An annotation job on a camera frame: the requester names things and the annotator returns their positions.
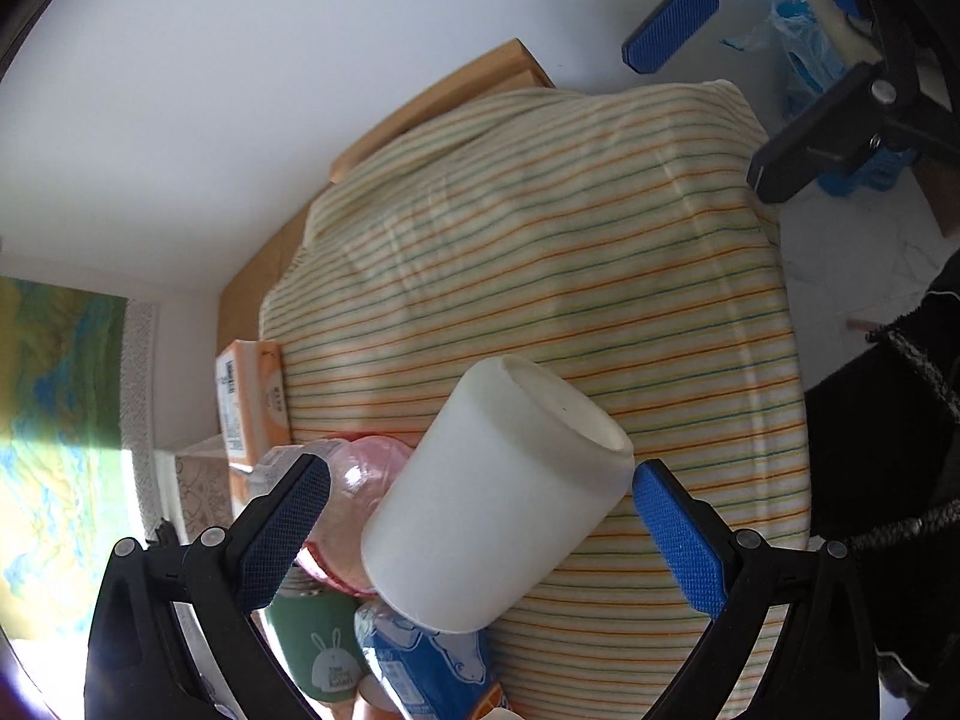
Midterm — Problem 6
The white plastic cup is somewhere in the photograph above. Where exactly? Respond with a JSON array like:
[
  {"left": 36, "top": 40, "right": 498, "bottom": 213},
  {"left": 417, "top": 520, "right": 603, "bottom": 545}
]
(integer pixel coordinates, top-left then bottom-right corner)
[{"left": 361, "top": 356, "right": 635, "bottom": 634}]

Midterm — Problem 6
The green rabbit cup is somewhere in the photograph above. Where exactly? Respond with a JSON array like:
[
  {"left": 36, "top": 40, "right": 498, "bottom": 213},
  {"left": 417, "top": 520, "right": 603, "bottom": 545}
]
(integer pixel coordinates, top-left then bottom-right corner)
[{"left": 265, "top": 564, "right": 368, "bottom": 704}]

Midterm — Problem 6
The orange tissue box middle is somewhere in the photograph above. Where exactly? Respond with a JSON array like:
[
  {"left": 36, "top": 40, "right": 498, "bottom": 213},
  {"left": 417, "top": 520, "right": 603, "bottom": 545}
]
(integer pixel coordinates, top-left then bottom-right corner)
[{"left": 172, "top": 434, "right": 249, "bottom": 541}]

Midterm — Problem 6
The orange tissue box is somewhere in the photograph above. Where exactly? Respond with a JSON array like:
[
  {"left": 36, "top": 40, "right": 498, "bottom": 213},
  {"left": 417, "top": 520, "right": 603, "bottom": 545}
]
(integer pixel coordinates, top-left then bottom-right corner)
[
  {"left": 172, "top": 434, "right": 249, "bottom": 541},
  {"left": 215, "top": 340, "right": 291, "bottom": 473}
]

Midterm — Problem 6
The red orange drink bottle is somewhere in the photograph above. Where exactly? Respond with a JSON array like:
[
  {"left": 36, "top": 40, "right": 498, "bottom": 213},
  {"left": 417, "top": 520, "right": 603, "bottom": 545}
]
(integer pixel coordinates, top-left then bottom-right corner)
[{"left": 247, "top": 436, "right": 412, "bottom": 598}]

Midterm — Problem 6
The blue orange drink bottle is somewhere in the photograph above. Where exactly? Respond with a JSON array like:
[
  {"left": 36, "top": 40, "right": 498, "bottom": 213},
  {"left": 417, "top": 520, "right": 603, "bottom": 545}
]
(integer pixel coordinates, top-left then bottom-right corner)
[{"left": 355, "top": 600, "right": 511, "bottom": 720}]

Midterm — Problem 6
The orange tissue box left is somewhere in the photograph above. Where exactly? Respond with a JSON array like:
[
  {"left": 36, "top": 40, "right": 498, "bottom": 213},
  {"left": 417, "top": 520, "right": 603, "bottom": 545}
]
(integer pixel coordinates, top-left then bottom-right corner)
[{"left": 215, "top": 340, "right": 291, "bottom": 473}]

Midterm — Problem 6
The landscape painting roller blind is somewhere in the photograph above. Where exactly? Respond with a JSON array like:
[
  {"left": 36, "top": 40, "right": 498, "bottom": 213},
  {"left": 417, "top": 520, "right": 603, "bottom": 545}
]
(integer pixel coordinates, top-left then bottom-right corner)
[{"left": 2, "top": 278, "right": 160, "bottom": 640}]

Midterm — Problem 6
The striped tablecloth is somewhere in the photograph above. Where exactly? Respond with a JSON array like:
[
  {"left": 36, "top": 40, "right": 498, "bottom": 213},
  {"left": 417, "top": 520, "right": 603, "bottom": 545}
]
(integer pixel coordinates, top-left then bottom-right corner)
[{"left": 257, "top": 78, "right": 814, "bottom": 720}]

